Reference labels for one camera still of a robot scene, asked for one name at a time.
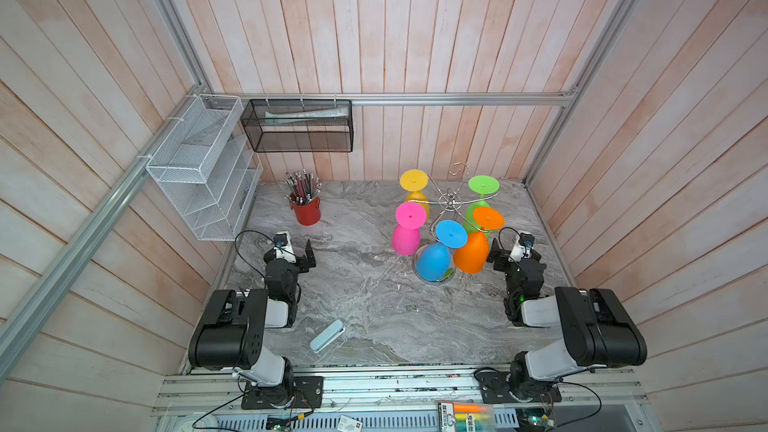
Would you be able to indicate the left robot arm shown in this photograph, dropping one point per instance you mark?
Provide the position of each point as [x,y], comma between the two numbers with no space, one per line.
[229,336]

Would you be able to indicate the blue wine glass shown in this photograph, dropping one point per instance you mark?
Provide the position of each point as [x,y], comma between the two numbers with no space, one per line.
[435,263]

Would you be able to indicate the red pencil cup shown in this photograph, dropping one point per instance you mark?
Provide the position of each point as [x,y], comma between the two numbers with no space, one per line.
[309,213]

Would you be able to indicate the chrome wine glass rack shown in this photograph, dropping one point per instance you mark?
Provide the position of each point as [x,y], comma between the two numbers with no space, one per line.
[447,203]

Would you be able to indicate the light blue case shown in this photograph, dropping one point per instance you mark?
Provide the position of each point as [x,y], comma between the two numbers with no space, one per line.
[327,336]

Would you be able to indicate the green wine glass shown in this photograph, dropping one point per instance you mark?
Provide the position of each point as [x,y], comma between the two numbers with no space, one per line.
[482,185]

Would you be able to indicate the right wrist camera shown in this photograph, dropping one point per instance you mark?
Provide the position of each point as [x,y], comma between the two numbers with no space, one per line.
[522,247]

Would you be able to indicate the white mesh wall shelf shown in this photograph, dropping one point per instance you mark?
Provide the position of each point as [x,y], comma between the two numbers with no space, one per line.
[206,171]

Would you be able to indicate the yellow wine glass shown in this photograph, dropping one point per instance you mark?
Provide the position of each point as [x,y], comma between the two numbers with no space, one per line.
[414,181]

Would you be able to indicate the black mesh wall basket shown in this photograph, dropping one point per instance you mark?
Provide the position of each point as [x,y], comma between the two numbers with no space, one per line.
[299,125]

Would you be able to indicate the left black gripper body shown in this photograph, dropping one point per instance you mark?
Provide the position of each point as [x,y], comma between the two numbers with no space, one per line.
[302,260]

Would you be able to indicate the orange wine glass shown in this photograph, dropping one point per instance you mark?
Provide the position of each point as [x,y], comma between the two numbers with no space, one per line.
[472,256]

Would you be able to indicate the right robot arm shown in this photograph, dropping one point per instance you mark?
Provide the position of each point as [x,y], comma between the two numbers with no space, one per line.
[596,330]

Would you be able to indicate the bundle of pencils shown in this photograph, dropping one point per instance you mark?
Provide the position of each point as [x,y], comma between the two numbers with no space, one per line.
[304,187]

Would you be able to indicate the pink wine glass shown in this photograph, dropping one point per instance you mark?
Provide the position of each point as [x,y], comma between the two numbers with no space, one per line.
[410,216]

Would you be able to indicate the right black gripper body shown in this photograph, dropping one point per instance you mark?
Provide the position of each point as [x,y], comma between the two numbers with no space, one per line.
[501,257]

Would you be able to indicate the highlighter marker box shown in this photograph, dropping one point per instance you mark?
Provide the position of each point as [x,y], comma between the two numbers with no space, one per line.
[464,417]

